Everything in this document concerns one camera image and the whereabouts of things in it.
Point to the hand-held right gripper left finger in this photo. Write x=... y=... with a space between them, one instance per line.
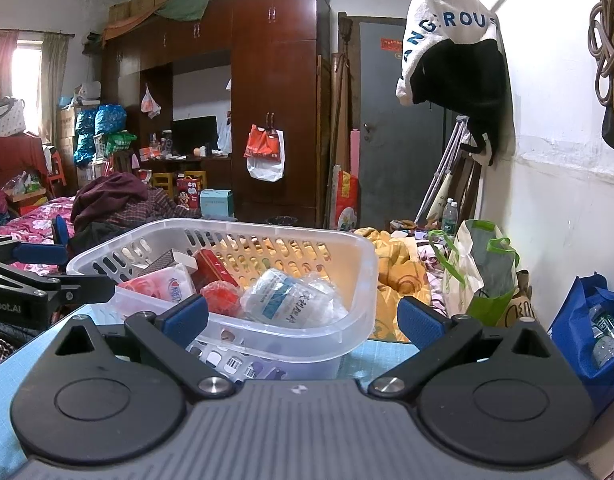
x=187 y=317

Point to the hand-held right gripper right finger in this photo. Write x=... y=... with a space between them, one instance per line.
x=421 y=327

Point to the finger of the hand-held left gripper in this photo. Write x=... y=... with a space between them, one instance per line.
x=92 y=287
x=37 y=254

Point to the red round object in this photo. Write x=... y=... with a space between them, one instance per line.
x=221 y=299

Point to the clear bag with white roll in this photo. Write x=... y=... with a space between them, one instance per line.
x=287 y=300

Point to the white plastic basket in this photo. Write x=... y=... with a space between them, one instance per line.
x=337 y=260

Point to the pink floral blanket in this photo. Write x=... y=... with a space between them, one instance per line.
x=32 y=220

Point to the pink and white snack packet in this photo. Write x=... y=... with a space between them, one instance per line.
x=159 y=285

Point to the orange and yellow blanket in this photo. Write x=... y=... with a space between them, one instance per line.
x=402 y=280

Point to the red box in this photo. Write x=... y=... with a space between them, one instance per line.
x=214 y=267

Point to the dark brown box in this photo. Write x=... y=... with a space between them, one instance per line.
x=159 y=260

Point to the maroon clothes pile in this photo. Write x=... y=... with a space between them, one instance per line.
x=122 y=200

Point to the red cloth covered cabinet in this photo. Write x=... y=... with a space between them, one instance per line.
x=12 y=160

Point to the teal cardboard box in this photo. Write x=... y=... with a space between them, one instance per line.
x=216 y=202

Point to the red carton on yellow stool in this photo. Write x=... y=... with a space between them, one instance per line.
x=189 y=190

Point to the blue plastic sacks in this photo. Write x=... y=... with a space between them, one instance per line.
x=99 y=130

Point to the white patterned gift bag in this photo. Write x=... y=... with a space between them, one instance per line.
x=9 y=117

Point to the red printed sack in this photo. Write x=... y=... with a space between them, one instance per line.
x=346 y=205

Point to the metal crutches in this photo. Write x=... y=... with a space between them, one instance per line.
x=444 y=170

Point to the beige curtain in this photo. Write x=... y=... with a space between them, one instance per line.
x=54 y=90

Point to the blue shopping bag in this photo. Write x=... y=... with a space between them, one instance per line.
x=587 y=340

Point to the grey door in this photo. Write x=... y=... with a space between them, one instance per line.
x=397 y=160

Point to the red and white plastic bag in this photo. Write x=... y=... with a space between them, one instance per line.
x=264 y=152

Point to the black television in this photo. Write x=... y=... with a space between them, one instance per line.
x=194 y=135

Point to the pink roll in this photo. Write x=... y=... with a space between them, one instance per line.
x=355 y=152

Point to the small white and orange bag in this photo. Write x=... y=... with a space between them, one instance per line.
x=150 y=102

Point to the wooden boards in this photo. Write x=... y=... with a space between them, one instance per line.
x=339 y=135

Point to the brown wooden wardrobe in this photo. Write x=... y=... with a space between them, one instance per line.
x=272 y=110

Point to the white printed tote bag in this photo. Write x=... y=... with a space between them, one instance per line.
x=437 y=10

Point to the hanging brown bags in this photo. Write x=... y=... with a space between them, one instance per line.
x=609 y=60

